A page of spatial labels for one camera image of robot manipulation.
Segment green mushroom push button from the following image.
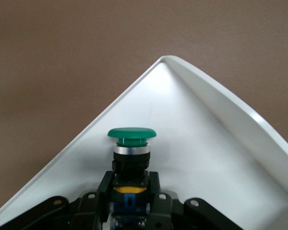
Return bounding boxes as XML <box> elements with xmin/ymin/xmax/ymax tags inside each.
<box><xmin>107</xmin><ymin>127</ymin><xmax>157</xmax><ymax>230</ymax></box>

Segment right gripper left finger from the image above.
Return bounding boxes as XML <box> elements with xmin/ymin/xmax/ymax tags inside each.
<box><xmin>21</xmin><ymin>171</ymin><xmax>116</xmax><ymax>230</ymax></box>

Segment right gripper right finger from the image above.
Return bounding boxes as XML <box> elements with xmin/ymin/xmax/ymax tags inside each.
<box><xmin>146</xmin><ymin>171</ymin><xmax>240</xmax><ymax>230</ymax></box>

